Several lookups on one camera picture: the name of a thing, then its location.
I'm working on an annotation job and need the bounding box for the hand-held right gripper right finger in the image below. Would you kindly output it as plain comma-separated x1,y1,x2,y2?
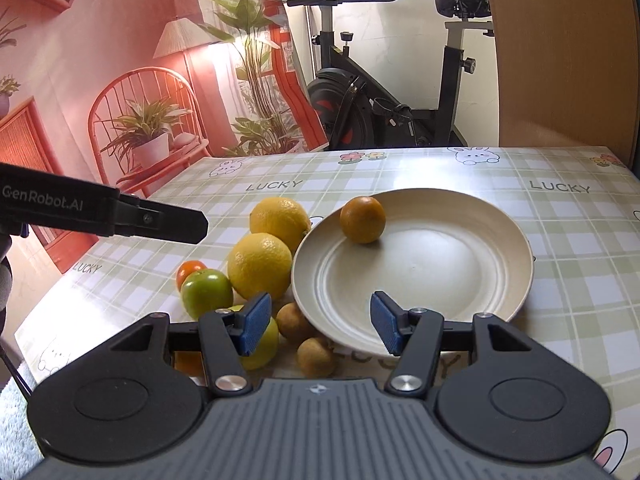
370,290,538,399

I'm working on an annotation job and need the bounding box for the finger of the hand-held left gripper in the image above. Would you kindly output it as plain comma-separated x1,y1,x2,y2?
118,194,210,245

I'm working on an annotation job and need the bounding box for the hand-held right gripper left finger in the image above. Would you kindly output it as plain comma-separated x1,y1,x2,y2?
105,291,273,396

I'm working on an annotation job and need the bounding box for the yellow-green round fruit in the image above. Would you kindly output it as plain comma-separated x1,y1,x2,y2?
227,305,280,372

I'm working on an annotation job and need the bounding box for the small brown round fruit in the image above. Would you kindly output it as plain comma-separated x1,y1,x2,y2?
297,337,337,380
276,302,317,345

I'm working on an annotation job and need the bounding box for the small bright tangerine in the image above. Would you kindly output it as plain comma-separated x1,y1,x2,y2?
176,259,208,292

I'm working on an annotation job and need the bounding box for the round yellow lemon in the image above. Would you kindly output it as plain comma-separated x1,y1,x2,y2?
227,233,293,302

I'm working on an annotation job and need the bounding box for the deep green round fruit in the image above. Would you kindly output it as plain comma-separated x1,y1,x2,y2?
180,268,234,321

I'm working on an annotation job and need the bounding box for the cream round plate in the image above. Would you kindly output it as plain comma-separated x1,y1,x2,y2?
291,188,535,356

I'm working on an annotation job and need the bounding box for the orange tangerine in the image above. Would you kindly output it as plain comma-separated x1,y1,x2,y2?
172,351,206,378

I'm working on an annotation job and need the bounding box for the pointed yellow lemon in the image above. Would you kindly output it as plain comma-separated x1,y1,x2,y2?
249,196,312,253

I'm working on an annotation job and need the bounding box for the person's left hand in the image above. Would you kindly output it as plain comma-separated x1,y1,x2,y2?
0,233,13,331

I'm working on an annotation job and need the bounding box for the dull greenish orange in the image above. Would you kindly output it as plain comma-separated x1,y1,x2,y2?
340,196,387,245

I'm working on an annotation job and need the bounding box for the green checked tablecloth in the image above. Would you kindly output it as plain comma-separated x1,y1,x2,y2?
15,146,640,476

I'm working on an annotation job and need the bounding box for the black exercise bike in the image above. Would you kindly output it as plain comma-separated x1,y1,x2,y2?
276,0,496,151

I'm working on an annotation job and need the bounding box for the pale blue rug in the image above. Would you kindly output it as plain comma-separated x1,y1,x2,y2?
0,375,46,480

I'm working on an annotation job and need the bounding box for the brown wooden board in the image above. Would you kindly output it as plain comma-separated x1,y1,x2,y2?
480,0,640,181

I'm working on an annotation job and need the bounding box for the pink room wall poster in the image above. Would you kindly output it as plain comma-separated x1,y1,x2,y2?
0,0,331,276

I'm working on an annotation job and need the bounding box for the black cable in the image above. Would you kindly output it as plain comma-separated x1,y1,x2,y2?
0,349,33,399

